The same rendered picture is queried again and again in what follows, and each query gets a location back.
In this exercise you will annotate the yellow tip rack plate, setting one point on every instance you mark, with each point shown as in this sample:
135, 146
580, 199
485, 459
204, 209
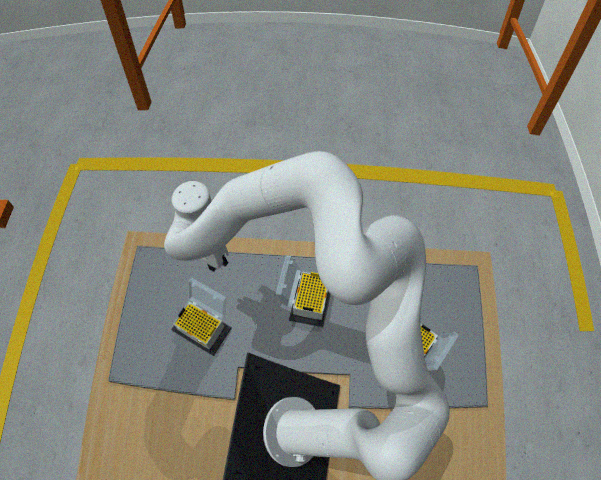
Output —
196, 322
311, 293
427, 337

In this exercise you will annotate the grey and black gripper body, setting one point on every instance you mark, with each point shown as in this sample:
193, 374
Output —
216, 260

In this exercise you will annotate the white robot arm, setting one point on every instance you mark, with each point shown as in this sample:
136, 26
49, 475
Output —
355, 269

